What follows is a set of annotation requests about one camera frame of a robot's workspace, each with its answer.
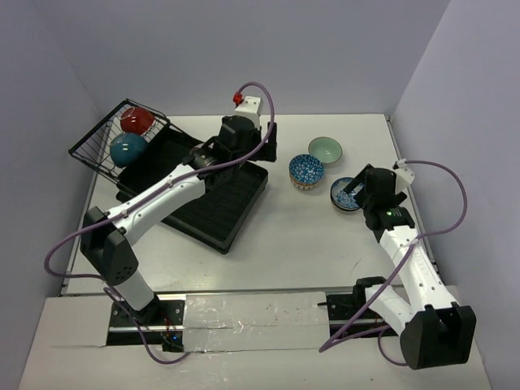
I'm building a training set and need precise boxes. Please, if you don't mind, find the blue triangle patterned bowl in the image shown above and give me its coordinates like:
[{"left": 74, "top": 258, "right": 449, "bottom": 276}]
[{"left": 288, "top": 154, "right": 324, "bottom": 184}]

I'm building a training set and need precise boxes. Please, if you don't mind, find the white bowl orange rim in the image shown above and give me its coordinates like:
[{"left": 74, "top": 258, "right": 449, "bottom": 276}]
[{"left": 292, "top": 181, "right": 319, "bottom": 191}]

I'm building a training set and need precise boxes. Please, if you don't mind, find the red floral bowl white inside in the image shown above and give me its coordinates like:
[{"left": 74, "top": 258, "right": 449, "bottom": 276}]
[{"left": 120, "top": 106, "right": 155, "bottom": 136}]

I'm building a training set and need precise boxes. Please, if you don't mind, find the teal bowl tan inside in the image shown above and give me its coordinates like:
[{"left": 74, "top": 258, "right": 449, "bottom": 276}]
[{"left": 110, "top": 132, "right": 148, "bottom": 167}]

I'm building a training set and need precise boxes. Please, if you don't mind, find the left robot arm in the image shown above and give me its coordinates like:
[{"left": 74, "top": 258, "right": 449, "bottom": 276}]
[{"left": 80, "top": 115, "right": 277, "bottom": 324}]

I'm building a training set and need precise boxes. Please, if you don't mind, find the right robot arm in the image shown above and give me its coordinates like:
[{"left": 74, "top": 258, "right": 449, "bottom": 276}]
[{"left": 344, "top": 161, "right": 476, "bottom": 370}]

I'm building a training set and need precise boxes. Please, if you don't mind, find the blue floral bowl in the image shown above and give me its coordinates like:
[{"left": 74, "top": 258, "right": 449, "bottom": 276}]
[{"left": 330, "top": 176, "right": 364, "bottom": 212}]

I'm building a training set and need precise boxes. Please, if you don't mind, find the mint green bowl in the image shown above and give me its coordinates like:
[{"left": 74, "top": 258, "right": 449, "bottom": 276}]
[{"left": 308, "top": 136, "right": 343, "bottom": 165}]

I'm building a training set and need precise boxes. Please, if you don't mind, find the black plastic drain tray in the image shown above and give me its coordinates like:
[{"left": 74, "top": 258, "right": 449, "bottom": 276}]
[{"left": 116, "top": 128, "right": 268, "bottom": 254}]

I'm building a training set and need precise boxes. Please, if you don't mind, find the white taped sheet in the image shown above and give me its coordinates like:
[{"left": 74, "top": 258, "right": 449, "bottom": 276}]
[{"left": 183, "top": 292, "right": 330, "bottom": 353}]

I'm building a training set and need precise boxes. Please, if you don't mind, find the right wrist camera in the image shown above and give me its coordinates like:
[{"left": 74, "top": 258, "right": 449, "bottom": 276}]
[{"left": 392, "top": 158, "right": 414, "bottom": 193}]

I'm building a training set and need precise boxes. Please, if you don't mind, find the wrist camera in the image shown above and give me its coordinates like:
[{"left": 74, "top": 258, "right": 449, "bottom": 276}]
[
  {"left": 392, "top": 158, "right": 414, "bottom": 193},
  {"left": 232, "top": 92, "right": 262, "bottom": 128}
]

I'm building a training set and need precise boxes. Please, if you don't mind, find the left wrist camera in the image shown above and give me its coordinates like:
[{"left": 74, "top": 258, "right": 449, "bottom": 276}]
[{"left": 232, "top": 92, "right": 262, "bottom": 128}]

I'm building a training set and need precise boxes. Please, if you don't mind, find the black wire dish rack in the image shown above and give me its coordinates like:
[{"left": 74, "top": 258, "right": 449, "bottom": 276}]
[{"left": 68, "top": 98, "right": 171, "bottom": 184}]

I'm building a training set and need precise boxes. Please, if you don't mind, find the black mounting rail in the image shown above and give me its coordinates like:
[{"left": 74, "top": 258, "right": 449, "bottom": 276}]
[{"left": 106, "top": 288, "right": 401, "bottom": 353}]

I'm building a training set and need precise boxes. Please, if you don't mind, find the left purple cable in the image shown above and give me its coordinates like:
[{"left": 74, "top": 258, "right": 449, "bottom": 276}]
[{"left": 43, "top": 81, "right": 277, "bottom": 365}]

